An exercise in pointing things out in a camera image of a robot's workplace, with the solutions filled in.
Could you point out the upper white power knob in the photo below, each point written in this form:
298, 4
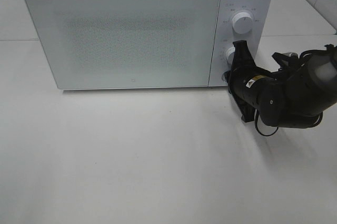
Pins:
242, 22

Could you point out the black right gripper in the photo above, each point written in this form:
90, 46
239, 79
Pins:
250, 85

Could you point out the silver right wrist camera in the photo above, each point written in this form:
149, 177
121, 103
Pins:
287, 61

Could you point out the white microwave door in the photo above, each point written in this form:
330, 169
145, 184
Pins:
108, 44

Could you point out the white timer knob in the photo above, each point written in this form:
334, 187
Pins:
230, 54

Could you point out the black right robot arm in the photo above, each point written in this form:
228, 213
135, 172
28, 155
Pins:
294, 96

